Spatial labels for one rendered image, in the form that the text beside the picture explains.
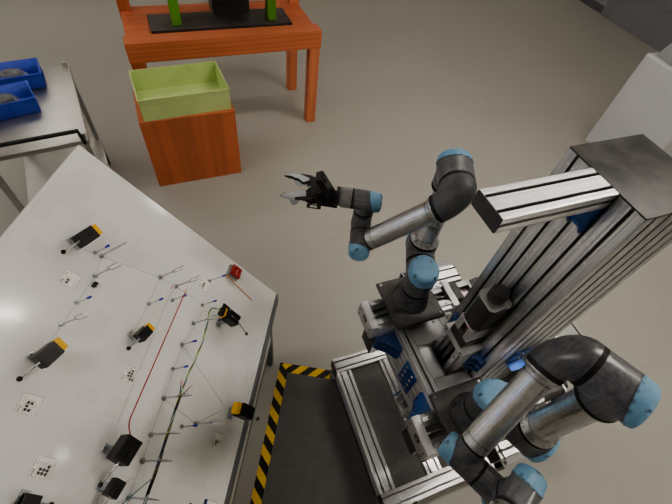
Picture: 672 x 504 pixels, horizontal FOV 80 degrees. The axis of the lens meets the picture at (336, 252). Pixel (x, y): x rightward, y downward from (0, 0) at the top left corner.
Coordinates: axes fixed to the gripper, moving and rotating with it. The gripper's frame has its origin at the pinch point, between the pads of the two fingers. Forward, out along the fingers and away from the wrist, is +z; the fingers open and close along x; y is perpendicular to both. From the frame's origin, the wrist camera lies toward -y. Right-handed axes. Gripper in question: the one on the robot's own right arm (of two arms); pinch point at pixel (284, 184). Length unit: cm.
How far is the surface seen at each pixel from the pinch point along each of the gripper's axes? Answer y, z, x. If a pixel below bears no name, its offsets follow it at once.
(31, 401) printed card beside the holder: 5, 52, -81
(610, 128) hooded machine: 162, -295, 269
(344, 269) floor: 168, -34, 57
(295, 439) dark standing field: 150, -16, -70
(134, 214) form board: 13, 53, -14
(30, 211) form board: -9, 70, -32
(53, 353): -3, 48, -69
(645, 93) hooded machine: 117, -298, 269
